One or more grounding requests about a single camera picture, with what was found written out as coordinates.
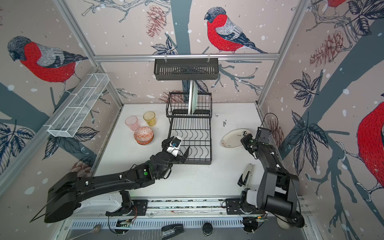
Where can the horizontal aluminium crossbar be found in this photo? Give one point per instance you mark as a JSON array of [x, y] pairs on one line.
[[150, 58]]

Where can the black round cap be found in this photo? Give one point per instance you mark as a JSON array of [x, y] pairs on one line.
[[207, 229]]

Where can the black stapler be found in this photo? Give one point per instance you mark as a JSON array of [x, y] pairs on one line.
[[171, 231]]

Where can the mint green plate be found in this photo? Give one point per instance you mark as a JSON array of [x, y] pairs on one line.
[[195, 97]]

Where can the black hanging wall basket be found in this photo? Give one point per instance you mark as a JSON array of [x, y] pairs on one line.
[[186, 69]]

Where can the black wire dish rack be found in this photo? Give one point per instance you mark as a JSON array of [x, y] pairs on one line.
[[194, 128]]

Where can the yellow plastic cup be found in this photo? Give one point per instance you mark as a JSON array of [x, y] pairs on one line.
[[150, 118]]

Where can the white mesh wall basket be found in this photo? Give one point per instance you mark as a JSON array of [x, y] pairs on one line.
[[81, 102]]

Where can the cream white plate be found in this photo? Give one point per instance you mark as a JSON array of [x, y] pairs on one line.
[[232, 140]]

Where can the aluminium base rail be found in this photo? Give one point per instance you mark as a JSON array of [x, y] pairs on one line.
[[155, 213]]

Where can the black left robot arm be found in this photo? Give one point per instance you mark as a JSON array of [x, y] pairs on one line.
[[67, 194]]

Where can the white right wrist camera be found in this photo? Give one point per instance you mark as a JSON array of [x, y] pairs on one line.
[[262, 135]]

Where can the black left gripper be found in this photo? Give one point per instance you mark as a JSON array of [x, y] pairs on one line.
[[180, 158]]

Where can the pink plastic cup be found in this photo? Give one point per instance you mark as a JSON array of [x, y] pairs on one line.
[[133, 123]]

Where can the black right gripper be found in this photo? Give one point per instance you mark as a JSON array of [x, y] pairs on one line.
[[245, 140]]

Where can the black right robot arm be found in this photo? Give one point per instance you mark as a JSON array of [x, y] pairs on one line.
[[277, 192]]

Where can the white watermelon plate blue rim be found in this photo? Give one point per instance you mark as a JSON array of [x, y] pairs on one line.
[[190, 98]]

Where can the blue zigzag patterned bowl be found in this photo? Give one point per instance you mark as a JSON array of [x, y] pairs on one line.
[[143, 135]]

